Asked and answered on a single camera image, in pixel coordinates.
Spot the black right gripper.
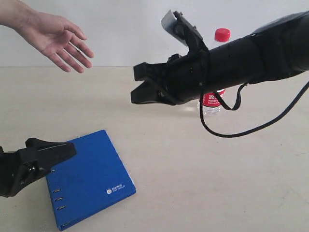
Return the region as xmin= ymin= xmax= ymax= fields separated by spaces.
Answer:
xmin=130 ymin=54 xmax=208 ymax=106

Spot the person's open hand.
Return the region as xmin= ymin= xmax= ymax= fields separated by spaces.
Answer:
xmin=15 ymin=12 xmax=94 ymax=73

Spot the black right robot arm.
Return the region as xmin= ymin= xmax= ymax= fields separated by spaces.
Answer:
xmin=130 ymin=11 xmax=309 ymax=106

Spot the person's bare forearm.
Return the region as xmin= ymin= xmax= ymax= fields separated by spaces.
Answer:
xmin=0 ymin=0 xmax=32 ymax=30

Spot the clear plastic water bottle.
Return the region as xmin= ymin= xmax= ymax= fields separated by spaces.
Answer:
xmin=197 ymin=28 xmax=231 ymax=118

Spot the blue ring binder notebook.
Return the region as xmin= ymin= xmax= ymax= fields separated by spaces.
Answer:
xmin=46 ymin=130 xmax=136 ymax=231

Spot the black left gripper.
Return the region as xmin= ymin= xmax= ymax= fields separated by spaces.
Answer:
xmin=0 ymin=138 xmax=76 ymax=198

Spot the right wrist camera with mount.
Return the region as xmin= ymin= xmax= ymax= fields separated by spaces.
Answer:
xmin=161 ymin=10 xmax=208 ymax=54

